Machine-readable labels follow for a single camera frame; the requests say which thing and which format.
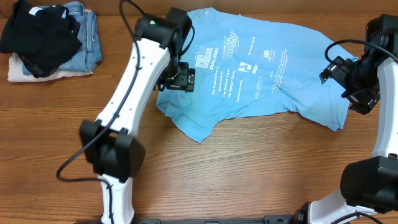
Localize light blue printed t-shirt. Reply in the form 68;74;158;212
156;7;349;142

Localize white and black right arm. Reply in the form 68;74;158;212
277;14;397;223

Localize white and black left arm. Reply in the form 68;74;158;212
80;8;195;223

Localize blue denim jeans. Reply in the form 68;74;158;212
22;2;102;75

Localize black folded garment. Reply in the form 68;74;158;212
1;0;82;78

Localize white folded garment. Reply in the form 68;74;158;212
8;53;93;83

